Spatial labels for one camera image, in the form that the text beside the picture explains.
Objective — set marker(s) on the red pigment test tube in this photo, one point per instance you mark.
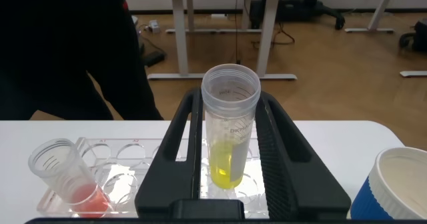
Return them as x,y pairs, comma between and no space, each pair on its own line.
66,174

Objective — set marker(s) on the white power strip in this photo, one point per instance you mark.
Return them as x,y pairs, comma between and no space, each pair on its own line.
154,26

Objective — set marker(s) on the blue white paper cup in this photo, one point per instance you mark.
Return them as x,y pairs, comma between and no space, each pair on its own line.
400,184

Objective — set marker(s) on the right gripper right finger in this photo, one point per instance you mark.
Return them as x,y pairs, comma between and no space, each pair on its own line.
293,184

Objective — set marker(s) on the black power adapter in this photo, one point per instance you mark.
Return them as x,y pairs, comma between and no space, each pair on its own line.
154,59

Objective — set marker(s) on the person in black clothes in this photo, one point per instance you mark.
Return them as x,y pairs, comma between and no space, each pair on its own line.
66,50

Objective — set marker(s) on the white standing desk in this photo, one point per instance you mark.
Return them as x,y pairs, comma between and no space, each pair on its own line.
383,7
180,34

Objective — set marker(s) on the black swivel chair base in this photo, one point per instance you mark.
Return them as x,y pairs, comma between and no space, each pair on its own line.
300,9

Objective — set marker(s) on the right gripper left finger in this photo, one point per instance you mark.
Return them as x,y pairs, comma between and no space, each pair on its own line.
170,170

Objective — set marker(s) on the clear plastic test tube rack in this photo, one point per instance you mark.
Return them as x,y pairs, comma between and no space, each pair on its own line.
123,180

